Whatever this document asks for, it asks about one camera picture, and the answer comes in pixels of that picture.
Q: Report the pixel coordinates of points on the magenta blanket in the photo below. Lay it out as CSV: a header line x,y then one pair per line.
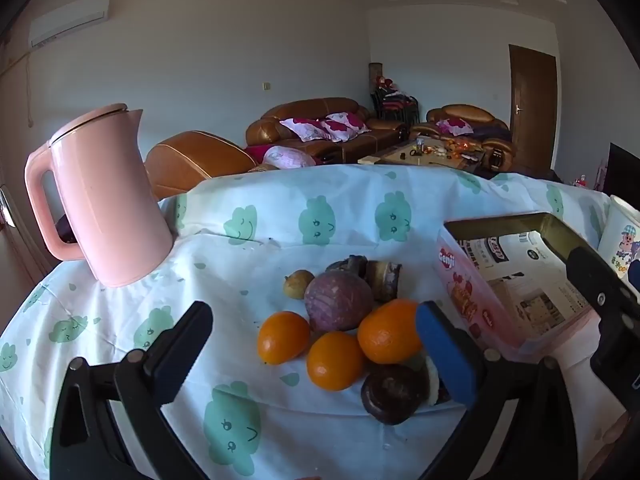
x,y
257,152

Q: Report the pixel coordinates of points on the brown leather three-seat sofa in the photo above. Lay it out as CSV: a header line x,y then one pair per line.
x,y
310,110

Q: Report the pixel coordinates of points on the metal tray box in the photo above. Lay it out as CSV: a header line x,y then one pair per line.
x,y
525,280

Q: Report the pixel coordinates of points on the white-fleshed fruit half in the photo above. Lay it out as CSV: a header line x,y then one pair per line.
x,y
432,380

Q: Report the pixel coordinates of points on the brown cream-edged fruit piece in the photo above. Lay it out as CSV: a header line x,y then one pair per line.
x,y
382,280

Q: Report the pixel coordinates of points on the stacked dark chairs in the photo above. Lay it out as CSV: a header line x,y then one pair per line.
x,y
395,105

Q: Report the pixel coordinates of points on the brown leather sofa with stripes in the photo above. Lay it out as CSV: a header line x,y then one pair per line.
x,y
200,155

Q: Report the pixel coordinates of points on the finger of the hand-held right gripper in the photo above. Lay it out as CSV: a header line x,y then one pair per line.
x,y
595,275

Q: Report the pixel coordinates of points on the white cartoon mug with lid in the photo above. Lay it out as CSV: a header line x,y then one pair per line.
x,y
617,240

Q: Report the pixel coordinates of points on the pale pink pillow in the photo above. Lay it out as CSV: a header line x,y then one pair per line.
x,y
287,157

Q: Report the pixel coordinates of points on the tall patterned cylinder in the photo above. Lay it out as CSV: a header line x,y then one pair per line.
x,y
375,72

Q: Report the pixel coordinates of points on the purple round fruit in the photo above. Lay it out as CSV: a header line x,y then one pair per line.
x,y
337,300

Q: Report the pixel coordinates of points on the black television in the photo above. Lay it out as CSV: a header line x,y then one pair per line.
x,y
625,170

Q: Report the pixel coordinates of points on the dark maroon round object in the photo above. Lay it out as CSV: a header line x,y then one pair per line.
x,y
65,228

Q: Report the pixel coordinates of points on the heap of small tangerines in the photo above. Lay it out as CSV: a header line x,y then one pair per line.
x,y
457,146

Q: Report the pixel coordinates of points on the white wall air conditioner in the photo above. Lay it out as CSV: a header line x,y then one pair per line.
x,y
70,20

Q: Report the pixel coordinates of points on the floral white magenta pillow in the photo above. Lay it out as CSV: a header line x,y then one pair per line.
x,y
305,130
452,125
345,125

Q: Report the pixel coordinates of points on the brown leather armchair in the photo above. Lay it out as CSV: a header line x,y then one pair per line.
x,y
465,112

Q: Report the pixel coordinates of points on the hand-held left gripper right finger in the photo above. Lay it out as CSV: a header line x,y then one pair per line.
x,y
445,355

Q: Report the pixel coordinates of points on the wooden glass-top coffee table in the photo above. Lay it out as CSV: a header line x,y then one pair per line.
x,y
395,159

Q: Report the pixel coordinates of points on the dark purple fruit piece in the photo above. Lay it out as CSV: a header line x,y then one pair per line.
x,y
345,265

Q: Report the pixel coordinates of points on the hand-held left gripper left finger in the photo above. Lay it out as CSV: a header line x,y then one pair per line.
x,y
175,360

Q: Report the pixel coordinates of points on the dark round mangosteen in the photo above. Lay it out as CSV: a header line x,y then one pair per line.
x,y
395,392

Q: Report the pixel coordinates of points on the pink electric kettle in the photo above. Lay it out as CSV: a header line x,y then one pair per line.
x,y
100,185

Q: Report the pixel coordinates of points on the brown wooden door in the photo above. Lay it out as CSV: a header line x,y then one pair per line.
x,y
532,100

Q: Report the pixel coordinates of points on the yellow-green round fruit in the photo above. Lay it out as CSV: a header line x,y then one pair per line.
x,y
298,284

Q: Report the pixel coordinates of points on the red plush toy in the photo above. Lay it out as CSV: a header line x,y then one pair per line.
x,y
385,81

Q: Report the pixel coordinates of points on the cloud-print white tablecloth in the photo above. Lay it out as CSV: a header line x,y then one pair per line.
x,y
300,200

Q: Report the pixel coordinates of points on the orange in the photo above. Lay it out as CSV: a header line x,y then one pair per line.
x,y
283,337
387,332
335,360

